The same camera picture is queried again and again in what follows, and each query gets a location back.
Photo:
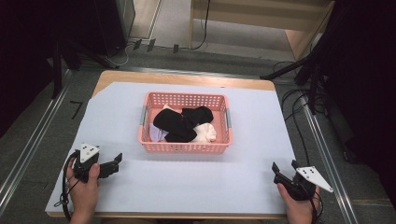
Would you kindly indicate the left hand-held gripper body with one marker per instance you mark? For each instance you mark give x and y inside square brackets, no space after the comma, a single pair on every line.
[81,168]

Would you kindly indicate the pale pink sock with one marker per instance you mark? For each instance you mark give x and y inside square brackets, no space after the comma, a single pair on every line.
[171,109]

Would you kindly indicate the small black sock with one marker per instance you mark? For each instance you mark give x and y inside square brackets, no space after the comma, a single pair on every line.
[199,114]

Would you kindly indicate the cream white sock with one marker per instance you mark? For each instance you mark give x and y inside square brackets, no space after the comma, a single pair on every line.
[205,133]

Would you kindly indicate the person's left hand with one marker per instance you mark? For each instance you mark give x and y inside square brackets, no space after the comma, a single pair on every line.
[84,196]

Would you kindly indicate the black cabinet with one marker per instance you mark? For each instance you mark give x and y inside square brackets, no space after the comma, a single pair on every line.
[118,25]

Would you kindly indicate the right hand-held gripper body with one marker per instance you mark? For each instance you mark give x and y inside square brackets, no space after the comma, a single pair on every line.
[300,189]

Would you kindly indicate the wooden shelf unit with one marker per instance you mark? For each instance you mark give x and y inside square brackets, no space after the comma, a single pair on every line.
[264,18]

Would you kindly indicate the lavender sock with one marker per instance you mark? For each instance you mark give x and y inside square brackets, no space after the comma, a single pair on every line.
[155,133]

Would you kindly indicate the large black sock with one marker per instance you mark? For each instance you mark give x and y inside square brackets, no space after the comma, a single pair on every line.
[174,124]

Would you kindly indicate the person's right hand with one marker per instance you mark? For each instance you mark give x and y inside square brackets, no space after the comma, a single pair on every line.
[299,210]

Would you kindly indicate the white table mat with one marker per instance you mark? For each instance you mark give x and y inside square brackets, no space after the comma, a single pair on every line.
[186,186]

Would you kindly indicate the black tripod stand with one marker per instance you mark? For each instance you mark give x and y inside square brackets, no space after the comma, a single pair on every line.
[313,71]
[57,68]

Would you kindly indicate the metal floor rail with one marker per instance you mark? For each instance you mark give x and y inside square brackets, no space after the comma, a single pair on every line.
[186,72]
[28,152]
[330,174]

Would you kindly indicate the pink plastic basket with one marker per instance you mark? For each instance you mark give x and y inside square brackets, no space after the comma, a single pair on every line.
[186,146]

